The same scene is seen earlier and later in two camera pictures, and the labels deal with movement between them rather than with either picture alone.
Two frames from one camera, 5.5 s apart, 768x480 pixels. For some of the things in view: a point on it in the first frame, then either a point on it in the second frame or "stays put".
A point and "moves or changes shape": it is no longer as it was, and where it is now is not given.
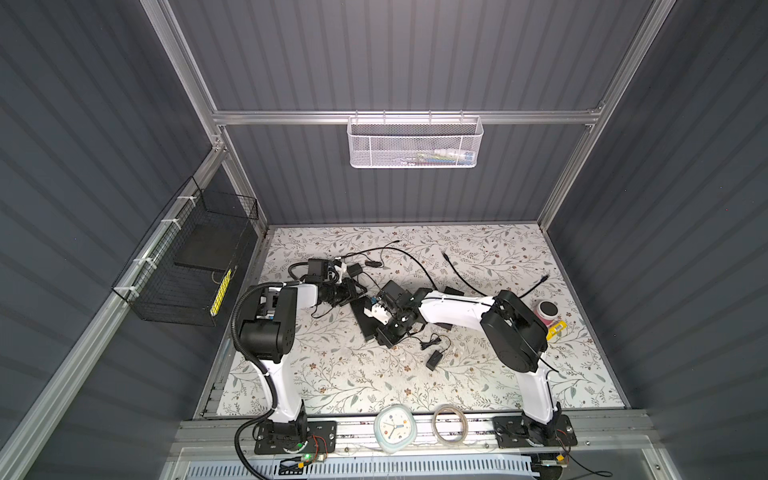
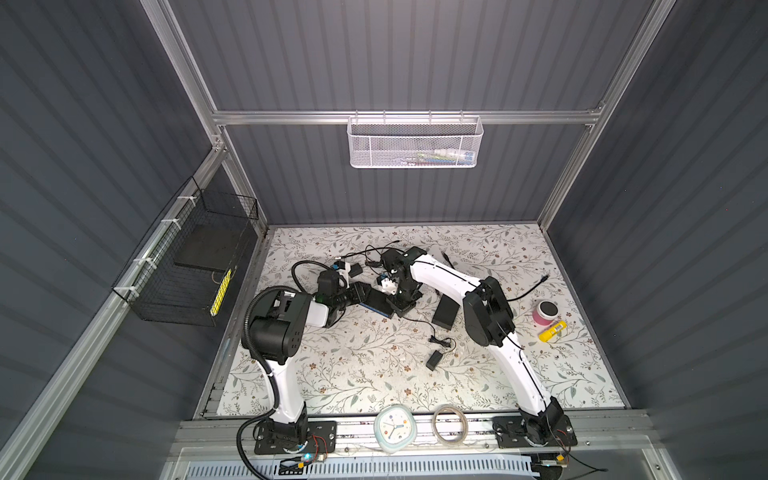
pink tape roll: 547,311 stays put
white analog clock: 395,427 stays put
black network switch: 367,324 moves or changes shape
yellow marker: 555,329 stays put
